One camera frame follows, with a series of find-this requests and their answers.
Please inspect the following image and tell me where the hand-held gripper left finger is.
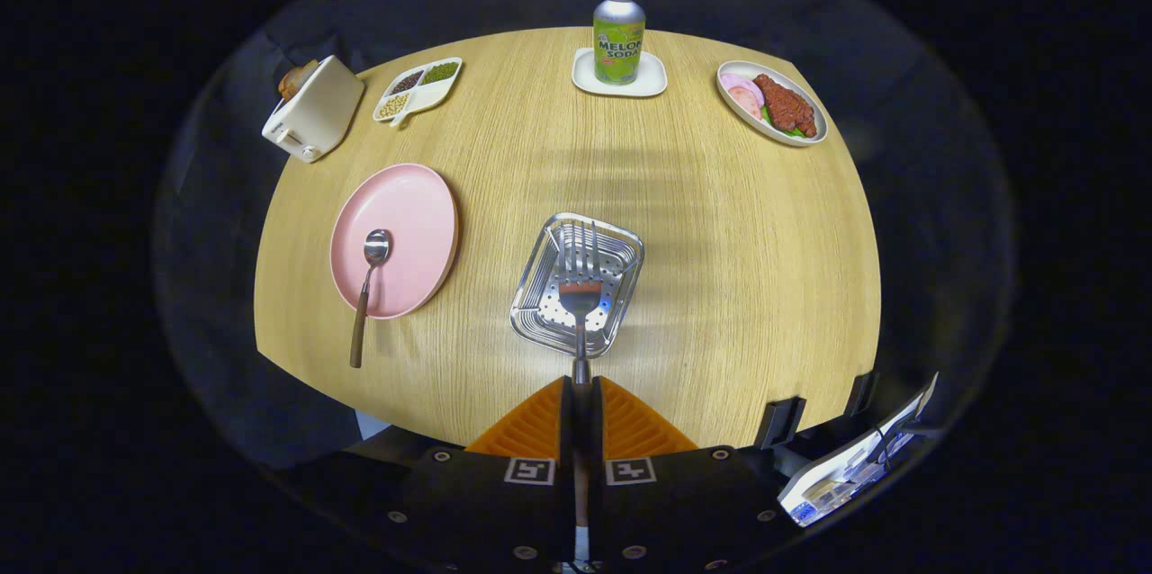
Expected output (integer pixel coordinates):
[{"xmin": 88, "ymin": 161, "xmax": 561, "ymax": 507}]
[{"xmin": 372, "ymin": 376, "xmax": 578, "ymax": 573}]

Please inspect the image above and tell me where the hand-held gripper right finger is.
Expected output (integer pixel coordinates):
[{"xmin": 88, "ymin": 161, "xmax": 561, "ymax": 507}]
[{"xmin": 579, "ymin": 376, "xmax": 799, "ymax": 573}]

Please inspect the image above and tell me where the metal fork wooden handle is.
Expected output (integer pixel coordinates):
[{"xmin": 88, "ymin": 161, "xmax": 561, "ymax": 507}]
[{"xmin": 556, "ymin": 221, "xmax": 606, "ymax": 386}]

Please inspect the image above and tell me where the metal spoon wooden handle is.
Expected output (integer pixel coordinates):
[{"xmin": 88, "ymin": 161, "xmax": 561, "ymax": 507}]
[{"xmin": 349, "ymin": 229, "xmax": 392, "ymax": 370}]

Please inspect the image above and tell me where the black table clamp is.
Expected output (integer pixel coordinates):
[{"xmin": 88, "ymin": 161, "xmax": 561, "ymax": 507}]
[
  {"xmin": 756, "ymin": 395, "xmax": 807, "ymax": 451},
  {"xmin": 846, "ymin": 370, "xmax": 878, "ymax": 417}
]

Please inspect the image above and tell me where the perforated metal tray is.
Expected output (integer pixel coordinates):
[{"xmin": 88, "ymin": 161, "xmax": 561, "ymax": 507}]
[{"xmin": 509, "ymin": 212, "xmax": 646, "ymax": 360}]

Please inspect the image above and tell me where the pink round plate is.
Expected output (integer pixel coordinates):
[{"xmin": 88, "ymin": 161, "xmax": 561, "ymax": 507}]
[{"xmin": 328, "ymin": 163, "xmax": 461, "ymax": 321}]

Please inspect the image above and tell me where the white oval plate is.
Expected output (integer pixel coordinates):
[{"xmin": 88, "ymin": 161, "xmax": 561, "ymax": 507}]
[{"xmin": 715, "ymin": 59, "xmax": 830, "ymax": 148}]

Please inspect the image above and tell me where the green lettuce leaf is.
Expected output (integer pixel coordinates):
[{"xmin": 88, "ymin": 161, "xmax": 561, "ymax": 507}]
[{"xmin": 760, "ymin": 104, "xmax": 806, "ymax": 139}]

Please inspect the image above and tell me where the white divided dish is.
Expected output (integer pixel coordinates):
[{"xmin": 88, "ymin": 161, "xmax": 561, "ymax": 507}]
[{"xmin": 373, "ymin": 57, "xmax": 464, "ymax": 129}]

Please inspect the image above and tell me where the brown fried cutlet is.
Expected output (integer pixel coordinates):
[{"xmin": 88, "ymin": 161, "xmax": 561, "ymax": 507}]
[{"xmin": 754, "ymin": 74, "xmax": 818, "ymax": 139}]

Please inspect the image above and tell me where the white square coaster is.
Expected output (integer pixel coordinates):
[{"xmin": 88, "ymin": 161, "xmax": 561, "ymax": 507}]
[{"xmin": 571, "ymin": 47, "xmax": 669, "ymax": 99}]

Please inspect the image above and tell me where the cream toaster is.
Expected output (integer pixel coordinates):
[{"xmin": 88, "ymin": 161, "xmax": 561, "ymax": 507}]
[{"xmin": 261, "ymin": 55, "xmax": 366, "ymax": 165}]

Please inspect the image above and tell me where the green silver drink bottle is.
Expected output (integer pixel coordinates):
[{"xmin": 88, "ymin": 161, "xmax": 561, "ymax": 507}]
[{"xmin": 592, "ymin": 0, "xmax": 647, "ymax": 86}]

